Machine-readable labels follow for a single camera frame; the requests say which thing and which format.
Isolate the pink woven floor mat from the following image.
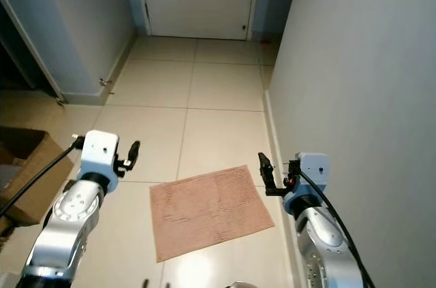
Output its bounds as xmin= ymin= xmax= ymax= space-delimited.
xmin=148 ymin=163 xmax=277 ymax=263

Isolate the open brown cardboard box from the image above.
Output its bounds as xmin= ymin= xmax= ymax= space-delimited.
xmin=0 ymin=126 xmax=67 ymax=227

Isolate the grey item in box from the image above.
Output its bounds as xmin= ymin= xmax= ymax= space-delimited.
xmin=0 ymin=164 xmax=20 ymax=197

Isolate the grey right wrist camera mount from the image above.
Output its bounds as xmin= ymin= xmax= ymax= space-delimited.
xmin=296 ymin=153 xmax=330 ymax=202

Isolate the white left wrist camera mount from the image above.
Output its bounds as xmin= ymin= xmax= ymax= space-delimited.
xmin=80 ymin=129 xmax=121 ymax=182

